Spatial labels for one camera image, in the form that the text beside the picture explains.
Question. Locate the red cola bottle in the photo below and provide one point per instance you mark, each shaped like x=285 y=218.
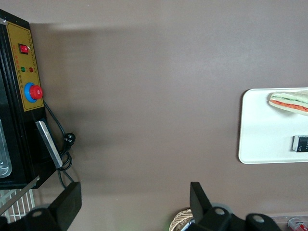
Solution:
x=297 y=225

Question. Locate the red emergency stop button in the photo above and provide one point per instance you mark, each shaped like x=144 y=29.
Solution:
x=34 y=92

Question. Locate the red rocker switch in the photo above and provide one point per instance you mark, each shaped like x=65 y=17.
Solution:
x=23 y=49

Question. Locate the clear acrylic bottle rack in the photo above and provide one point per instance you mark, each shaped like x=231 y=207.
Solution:
x=279 y=219

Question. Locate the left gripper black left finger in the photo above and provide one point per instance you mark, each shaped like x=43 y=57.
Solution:
x=65 y=204

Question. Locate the light oval wicker basket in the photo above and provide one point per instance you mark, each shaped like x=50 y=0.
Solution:
x=179 y=220

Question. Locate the wrapped triangle sandwich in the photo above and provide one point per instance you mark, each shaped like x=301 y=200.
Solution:
x=288 y=102

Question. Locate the cream plastic tray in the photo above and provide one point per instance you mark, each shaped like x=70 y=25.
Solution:
x=264 y=134

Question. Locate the black sealing machine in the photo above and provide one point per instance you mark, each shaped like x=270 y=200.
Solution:
x=16 y=144

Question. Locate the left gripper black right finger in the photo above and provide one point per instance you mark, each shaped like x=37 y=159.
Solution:
x=198 y=202

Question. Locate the black gum box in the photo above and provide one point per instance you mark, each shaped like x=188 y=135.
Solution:
x=300 y=144

